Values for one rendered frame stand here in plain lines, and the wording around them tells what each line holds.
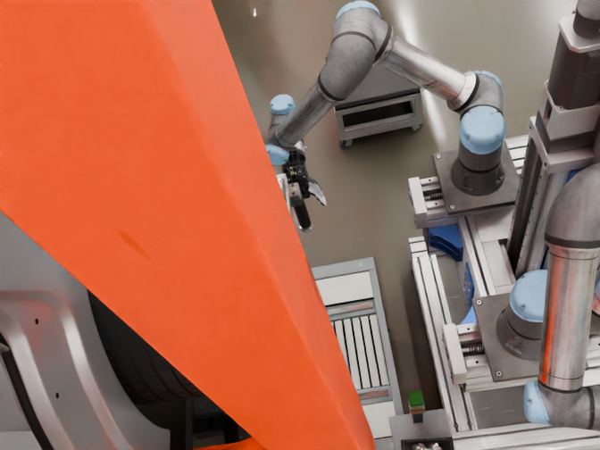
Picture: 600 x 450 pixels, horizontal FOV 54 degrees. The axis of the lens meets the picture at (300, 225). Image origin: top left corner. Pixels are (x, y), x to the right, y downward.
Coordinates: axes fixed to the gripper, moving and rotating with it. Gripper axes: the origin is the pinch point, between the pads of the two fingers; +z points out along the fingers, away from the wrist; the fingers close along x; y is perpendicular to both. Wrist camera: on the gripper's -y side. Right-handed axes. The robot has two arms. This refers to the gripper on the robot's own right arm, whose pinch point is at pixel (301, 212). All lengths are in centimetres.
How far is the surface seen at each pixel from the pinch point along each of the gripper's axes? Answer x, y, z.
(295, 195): 0.5, 12.0, 2.3
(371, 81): 34, -49, -99
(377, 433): 9, -75, 49
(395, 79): 44, -49, -97
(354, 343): 5, -82, 11
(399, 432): 17, -38, 59
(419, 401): 23, -17, 56
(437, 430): 28, -38, 60
